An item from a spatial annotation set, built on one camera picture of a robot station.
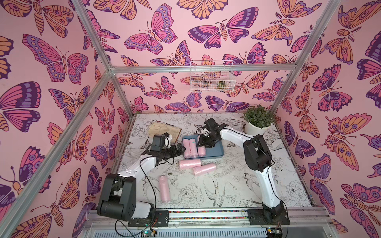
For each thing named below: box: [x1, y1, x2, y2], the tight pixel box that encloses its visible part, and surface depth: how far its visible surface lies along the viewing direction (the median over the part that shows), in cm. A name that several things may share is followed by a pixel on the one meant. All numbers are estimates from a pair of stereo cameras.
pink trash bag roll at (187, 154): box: [182, 138, 191, 160], surface depth 99 cm
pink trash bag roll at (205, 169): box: [192, 162, 217, 177], surface depth 89 cm
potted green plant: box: [240, 103, 274, 136], surface depth 96 cm
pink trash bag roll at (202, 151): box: [197, 145, 206, 157], surface depth 95 cm
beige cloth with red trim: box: [147, 120, 183, 144], surface depth 112 cm
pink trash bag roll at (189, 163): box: [178, 159, 202, 169], surface depth 91 cm
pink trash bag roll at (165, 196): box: [158, 175, 171, 203], surface depth 83 cm
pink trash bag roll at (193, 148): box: [189, 138, 198, 158], surface depth 99 cm
